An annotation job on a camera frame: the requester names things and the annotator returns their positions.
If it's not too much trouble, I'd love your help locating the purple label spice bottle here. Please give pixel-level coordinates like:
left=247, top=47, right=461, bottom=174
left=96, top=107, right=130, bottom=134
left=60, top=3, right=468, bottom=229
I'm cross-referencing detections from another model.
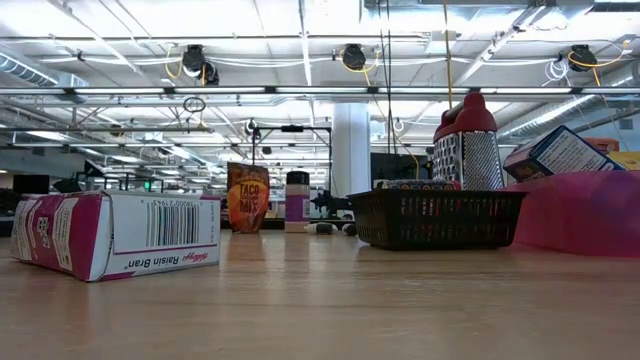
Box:
left=284, top=170, right=312, bottom=234

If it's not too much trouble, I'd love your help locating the orange taco seasoning packet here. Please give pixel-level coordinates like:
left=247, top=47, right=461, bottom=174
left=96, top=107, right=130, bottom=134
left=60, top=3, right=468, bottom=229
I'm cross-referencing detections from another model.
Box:
left=226, top=161, right=272, bottom=235

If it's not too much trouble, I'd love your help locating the blue cereal box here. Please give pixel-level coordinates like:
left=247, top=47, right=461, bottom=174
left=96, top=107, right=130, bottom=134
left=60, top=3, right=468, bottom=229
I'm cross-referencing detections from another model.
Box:
left=502, top=124, right=625, bottom=184

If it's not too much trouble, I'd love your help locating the orange cereal box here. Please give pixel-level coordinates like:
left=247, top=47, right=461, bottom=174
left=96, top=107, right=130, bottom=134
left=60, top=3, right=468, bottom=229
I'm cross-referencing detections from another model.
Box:
left=582, top=136, right=621, bottom=155

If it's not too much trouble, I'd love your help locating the yellow cereal box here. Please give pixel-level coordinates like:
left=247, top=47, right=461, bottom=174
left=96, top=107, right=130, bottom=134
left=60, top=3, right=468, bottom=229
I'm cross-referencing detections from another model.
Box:
left=605, top=150, right=640, bottom=172

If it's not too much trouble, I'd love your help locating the small black background machine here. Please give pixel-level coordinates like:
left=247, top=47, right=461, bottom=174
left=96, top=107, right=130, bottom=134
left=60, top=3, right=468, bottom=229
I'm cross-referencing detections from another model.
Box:
left=309, top=189, right=357, bottom=215

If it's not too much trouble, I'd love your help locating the white building column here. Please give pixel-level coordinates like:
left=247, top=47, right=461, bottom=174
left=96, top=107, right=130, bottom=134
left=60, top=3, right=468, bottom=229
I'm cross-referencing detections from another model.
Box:
left=331, top=102, right=372, bottom=199

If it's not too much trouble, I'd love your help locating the black background monitor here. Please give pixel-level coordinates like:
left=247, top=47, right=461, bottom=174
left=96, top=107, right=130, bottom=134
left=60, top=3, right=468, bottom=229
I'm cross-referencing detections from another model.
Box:
left=12, top=173, right=51, bottom=196
left=369, top=152, right=434, bottom=187

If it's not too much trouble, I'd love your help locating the black plastic basket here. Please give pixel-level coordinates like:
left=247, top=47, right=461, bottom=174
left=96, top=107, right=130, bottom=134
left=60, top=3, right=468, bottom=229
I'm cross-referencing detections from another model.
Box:
left=347, top=188, right=528, bottom=251

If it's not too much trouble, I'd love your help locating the purple raisin bran box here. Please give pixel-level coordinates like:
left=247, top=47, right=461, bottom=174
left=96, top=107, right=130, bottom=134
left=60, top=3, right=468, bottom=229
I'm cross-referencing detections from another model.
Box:
left=9, top=189, right=222, bottom=282

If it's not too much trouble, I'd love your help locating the grey ceiling beam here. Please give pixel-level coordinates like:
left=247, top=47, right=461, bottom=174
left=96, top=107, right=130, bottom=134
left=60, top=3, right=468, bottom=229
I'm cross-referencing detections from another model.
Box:
left=0, top=125, right=216, bottom=135

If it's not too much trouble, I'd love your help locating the pink plastic tray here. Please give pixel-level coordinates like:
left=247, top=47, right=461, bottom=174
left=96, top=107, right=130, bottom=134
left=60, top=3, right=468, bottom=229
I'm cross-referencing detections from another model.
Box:
left=502, top=168, right=640, bottom=259

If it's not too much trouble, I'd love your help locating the black background frame stand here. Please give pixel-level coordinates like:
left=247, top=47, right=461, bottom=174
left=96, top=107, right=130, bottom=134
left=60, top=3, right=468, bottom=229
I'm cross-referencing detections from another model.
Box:
left=251, top=123, right=334, bottom=201

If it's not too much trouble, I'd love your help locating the long ceiling light rail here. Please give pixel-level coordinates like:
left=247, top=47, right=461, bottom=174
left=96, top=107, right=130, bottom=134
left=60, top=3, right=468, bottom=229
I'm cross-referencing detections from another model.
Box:
left=0, top=85, right=640, bottom=97

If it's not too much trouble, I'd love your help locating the black ceiling cable reel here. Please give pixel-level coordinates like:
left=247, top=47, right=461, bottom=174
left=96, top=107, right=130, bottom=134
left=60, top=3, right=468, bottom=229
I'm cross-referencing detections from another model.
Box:
left=569, top=43, right=597, bottom=73
left=180, top=43, right=221, bottom=87
left=342, top=43, right=367, bottom=71

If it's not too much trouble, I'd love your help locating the metal box grater red handle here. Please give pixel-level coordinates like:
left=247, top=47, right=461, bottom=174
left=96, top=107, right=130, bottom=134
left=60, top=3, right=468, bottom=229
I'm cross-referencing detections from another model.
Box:
left=431, top=91, right=505, bottom=192

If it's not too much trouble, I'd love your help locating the black hanging cable loop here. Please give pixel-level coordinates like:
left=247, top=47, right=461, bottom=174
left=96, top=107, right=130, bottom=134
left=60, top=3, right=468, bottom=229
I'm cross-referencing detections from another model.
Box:
left=181, top=95, right=208, bottom=114

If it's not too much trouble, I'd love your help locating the white coiled ceiling cable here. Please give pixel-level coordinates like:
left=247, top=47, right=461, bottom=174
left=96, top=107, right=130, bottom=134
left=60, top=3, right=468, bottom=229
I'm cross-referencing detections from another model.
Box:
left=543, top=58, right=569, bottom=87

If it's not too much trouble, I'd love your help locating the silver ventilation duct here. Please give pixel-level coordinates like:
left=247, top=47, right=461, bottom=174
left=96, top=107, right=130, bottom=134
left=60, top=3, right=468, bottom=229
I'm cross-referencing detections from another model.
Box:
left=0, top=51, right=90, bottom=90
left=497, top=62, right=640, bottom=144

